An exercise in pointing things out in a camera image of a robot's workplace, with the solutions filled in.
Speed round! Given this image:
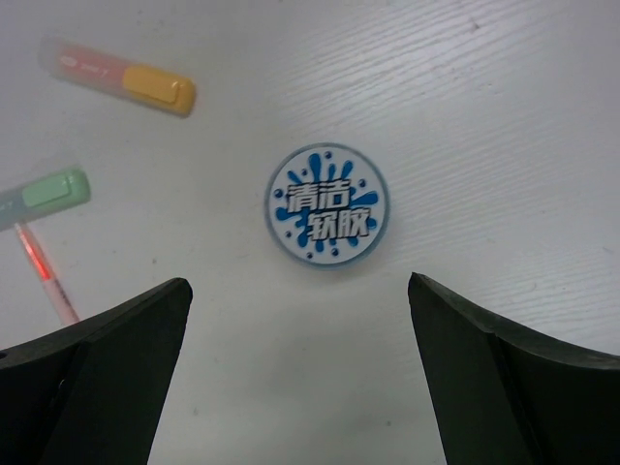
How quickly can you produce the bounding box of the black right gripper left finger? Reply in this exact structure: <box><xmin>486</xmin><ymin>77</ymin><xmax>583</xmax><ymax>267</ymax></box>
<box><xmin>1</xmin><ymin>278</ymin><xmax>193</xmax><ymax>464</ymax></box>

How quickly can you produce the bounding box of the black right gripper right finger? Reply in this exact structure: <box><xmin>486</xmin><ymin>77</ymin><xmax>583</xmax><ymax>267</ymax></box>
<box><xmin>408</xmin><ymin>273</ymin><xmax>619</xmax><ymax>464</ymax></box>

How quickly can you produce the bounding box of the pink yellow-capped highlighter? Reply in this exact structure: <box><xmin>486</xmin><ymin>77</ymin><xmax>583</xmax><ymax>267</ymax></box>
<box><xmin>38</xmin><ymin>37</ymin><xmax>197</xmax><ymax>117</ymax></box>

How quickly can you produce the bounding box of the orange thin pen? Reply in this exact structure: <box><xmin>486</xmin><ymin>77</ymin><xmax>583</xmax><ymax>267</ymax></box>
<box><xmin>15</xmin><ymin>223</ymin><xmax>80</xmax><ymax>326</ymax></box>

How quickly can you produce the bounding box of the green-capped highlighter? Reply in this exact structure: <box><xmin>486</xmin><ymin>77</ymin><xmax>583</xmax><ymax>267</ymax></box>
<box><xmin>1</xmin><ymin>168</ymin><xmax>91</xmax><ymax>232</ymax></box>

